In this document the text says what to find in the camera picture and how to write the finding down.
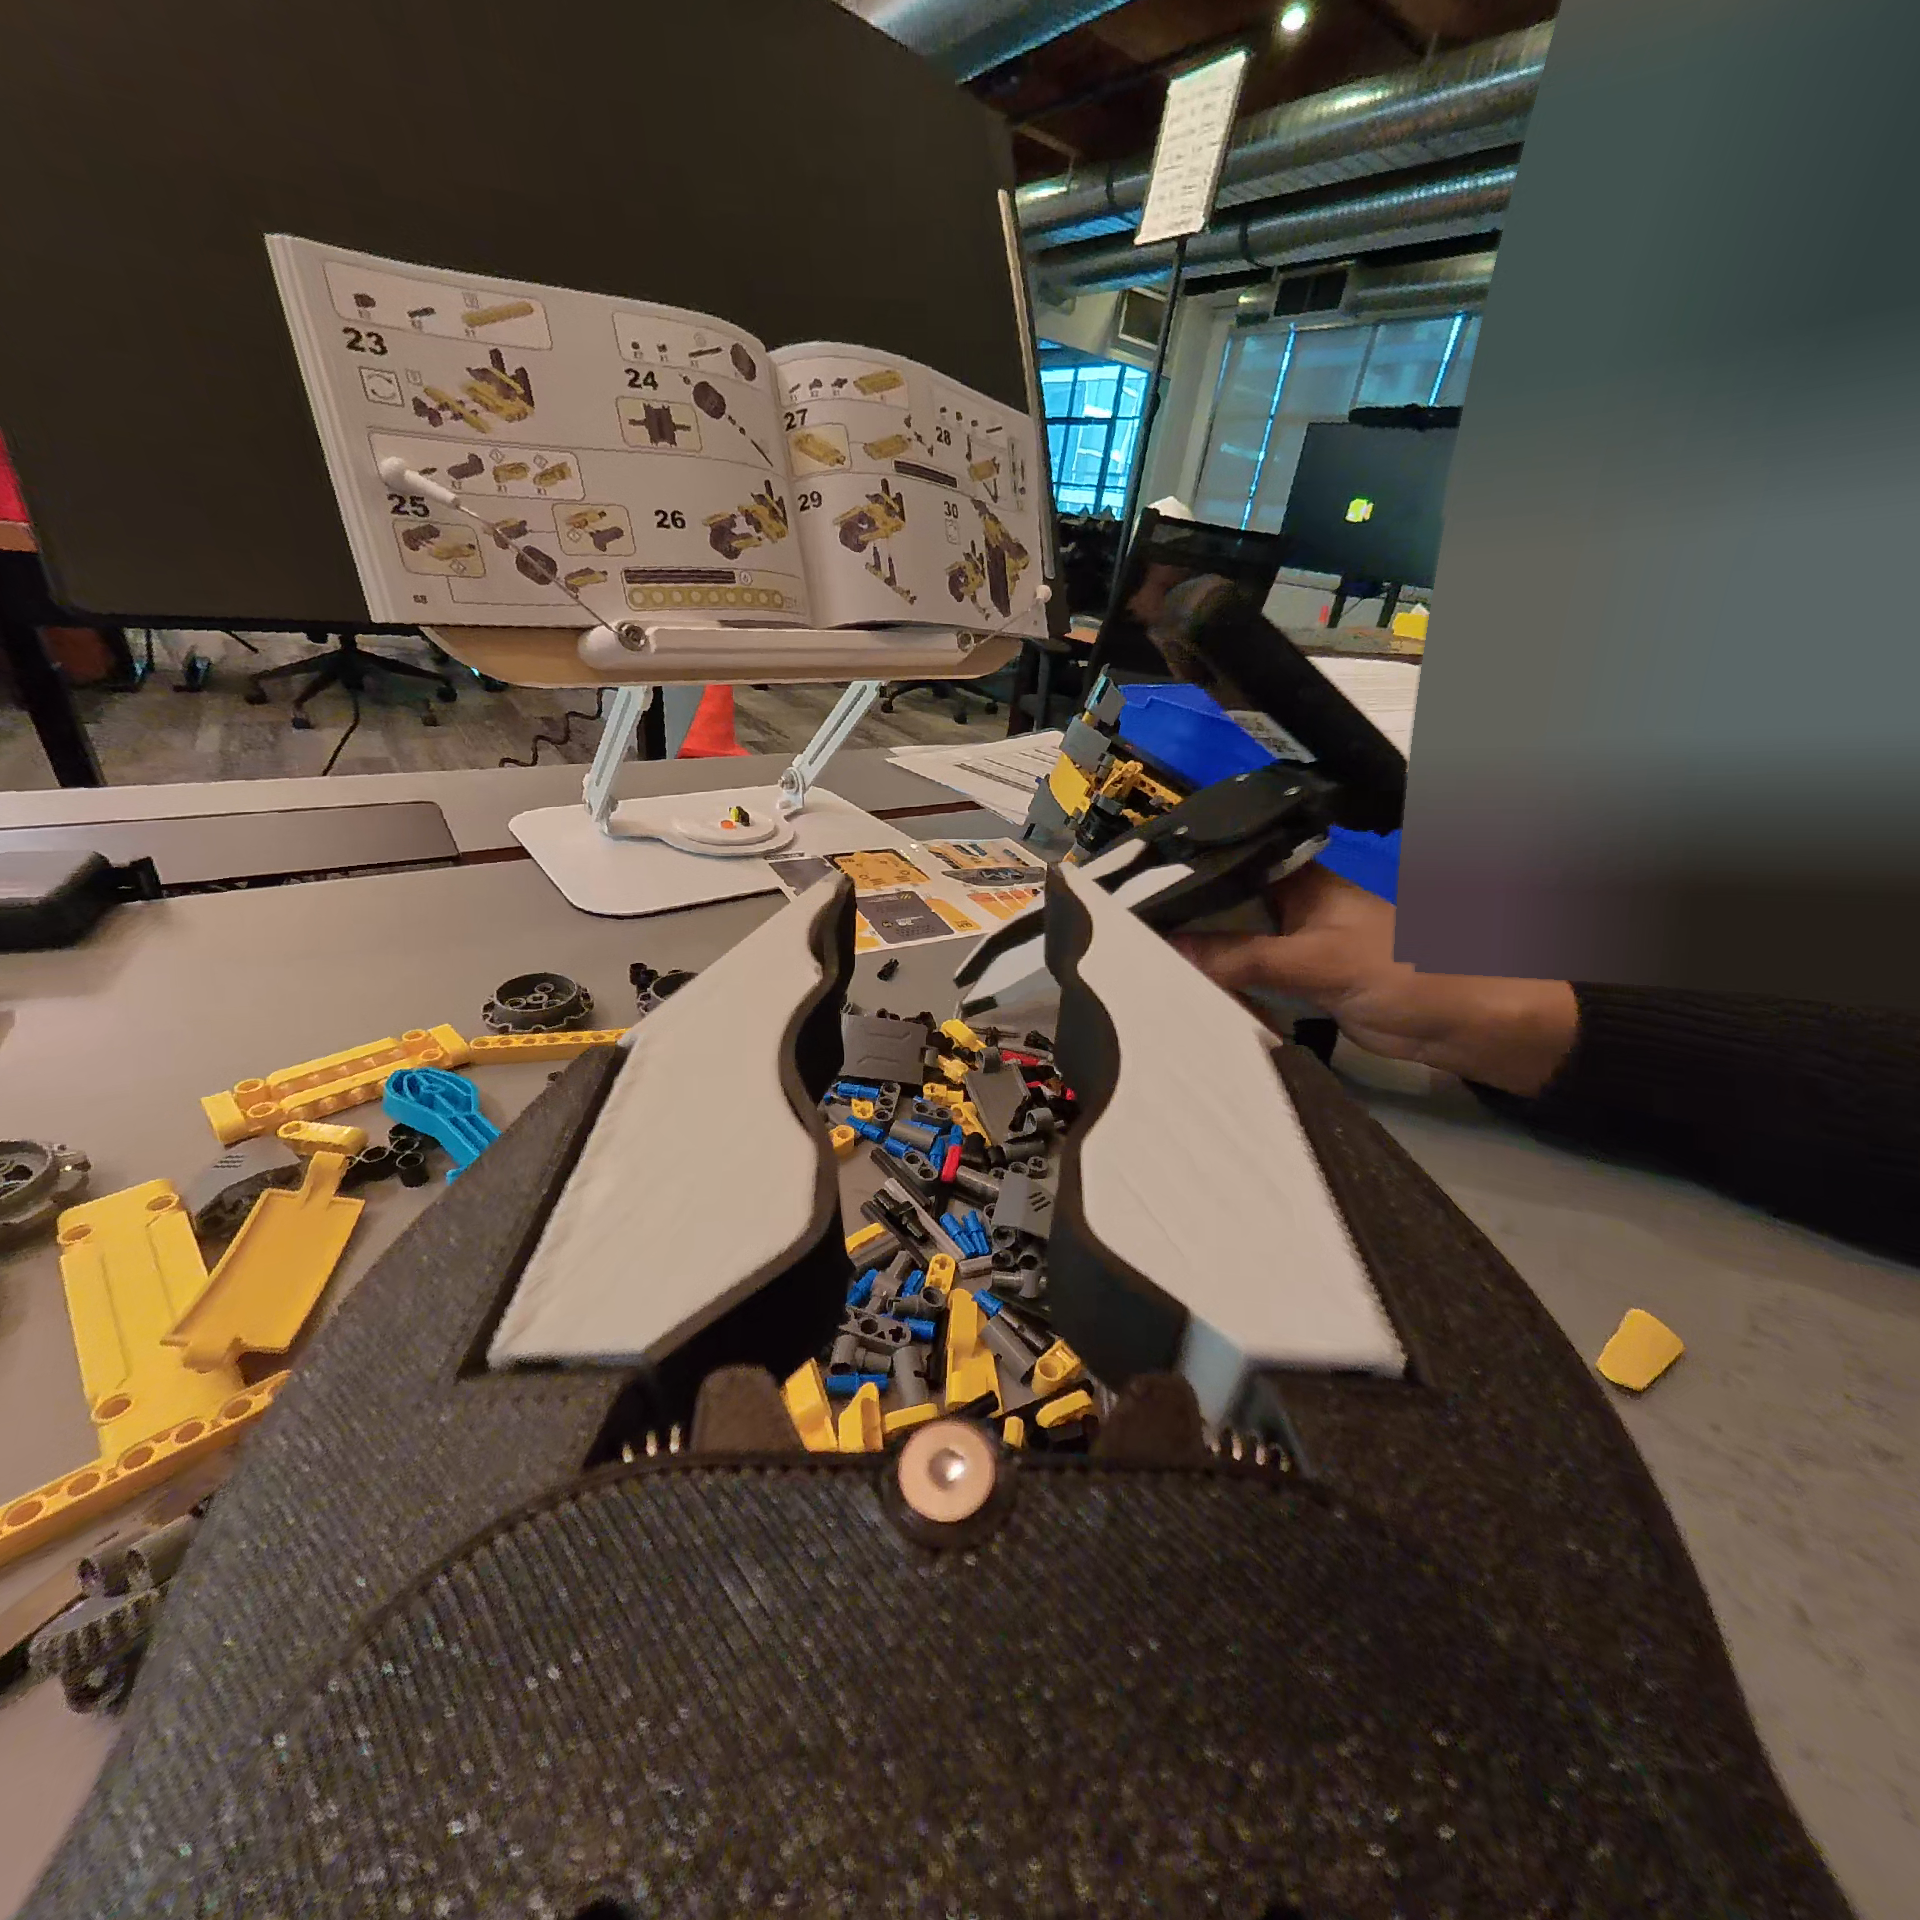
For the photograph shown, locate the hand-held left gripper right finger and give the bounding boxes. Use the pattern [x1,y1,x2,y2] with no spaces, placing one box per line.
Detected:
[1043,865,1412,1444]

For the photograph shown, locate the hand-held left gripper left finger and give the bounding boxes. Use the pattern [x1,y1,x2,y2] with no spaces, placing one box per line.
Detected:
[484,873,860,1466]

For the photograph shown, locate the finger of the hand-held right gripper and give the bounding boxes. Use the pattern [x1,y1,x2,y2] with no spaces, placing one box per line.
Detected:
[960,877,1296,1028]
[953,828,1221,995]

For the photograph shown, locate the pile of small toy parts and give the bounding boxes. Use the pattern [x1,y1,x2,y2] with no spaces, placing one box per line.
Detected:
[780,1009,1112,1453]

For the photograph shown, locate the person's right forearm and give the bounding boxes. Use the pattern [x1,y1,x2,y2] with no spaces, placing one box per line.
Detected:
[1476,976,1920,1268]

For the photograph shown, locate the person's right hand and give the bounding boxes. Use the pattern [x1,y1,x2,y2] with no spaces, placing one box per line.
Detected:
[1169,862,1580,1098]

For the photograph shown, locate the blue plastic bin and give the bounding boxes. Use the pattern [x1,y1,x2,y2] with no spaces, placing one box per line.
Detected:
[1101,681,1403,902]

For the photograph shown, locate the yellow black sticker sheet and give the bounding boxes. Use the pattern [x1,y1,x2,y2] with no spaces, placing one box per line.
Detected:
[767,837,1057,952]

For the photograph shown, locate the white paper sheet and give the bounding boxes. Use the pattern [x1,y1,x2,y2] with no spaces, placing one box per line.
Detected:
[1302,648,1420,758]

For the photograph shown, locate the partly built yellow toy model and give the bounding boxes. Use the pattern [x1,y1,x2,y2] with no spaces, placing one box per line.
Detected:
[1024,681,1203,867]

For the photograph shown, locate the printed paper sheet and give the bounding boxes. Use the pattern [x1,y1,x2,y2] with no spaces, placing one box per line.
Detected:
[885,729,1112,828]

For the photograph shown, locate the blue toy lever piece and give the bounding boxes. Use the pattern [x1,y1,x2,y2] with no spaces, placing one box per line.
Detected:
[382,1068,501,1180]

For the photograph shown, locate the dark glossy panel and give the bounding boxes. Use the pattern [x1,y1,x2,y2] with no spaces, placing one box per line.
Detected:
[1105,508,1286,706]

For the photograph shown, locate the white book stand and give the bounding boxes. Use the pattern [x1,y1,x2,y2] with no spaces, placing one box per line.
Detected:
[374,457,1057,917]

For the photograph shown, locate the black computer monitor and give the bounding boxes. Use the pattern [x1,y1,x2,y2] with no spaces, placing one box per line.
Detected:
[1278,421,1460,587]

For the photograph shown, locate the long yellow perforated toy beam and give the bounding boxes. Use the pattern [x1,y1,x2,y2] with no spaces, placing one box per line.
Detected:
[199,1024,479,1144]

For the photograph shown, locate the yellow flat toy panel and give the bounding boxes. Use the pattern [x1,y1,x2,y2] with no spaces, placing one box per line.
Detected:
[161,1152,365,1373]

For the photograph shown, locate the yellow curved toy piece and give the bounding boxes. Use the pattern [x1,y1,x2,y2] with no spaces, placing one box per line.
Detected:
[1592,1307,1687,1394]

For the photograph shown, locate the grey curved toy panel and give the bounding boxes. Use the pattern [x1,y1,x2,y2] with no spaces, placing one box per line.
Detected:
[181,1152,309,1238]

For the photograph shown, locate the large yellow toy panel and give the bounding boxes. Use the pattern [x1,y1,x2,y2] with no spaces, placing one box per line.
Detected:
[57,1180,248,1419]

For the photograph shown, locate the black office chair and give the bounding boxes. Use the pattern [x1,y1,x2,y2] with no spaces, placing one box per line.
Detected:
[246,630,459,731]

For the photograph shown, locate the light grey round toy hub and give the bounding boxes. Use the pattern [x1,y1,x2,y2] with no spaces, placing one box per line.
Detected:
[0,1141,92,1254]

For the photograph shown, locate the open instruction booklet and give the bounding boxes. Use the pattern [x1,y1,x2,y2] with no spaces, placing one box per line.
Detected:
[265,230,1052,633]

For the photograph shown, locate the black flat device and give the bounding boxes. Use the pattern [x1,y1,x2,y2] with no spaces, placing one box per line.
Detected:
[0,848,164,952]

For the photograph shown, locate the black divider panel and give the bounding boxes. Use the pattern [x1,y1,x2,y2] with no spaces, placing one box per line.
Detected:
[0,0,1075,641]

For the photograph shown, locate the dark grey cable tray cover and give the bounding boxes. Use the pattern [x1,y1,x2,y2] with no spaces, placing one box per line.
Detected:
[0,800,461,888]

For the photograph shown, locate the long yellow toy frame beam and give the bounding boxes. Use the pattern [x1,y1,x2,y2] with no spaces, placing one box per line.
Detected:
[0,1372,291,1568]

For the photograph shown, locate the slim silver ceiling duct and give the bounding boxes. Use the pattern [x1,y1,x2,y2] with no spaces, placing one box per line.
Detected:
[1016,22,1555,242]

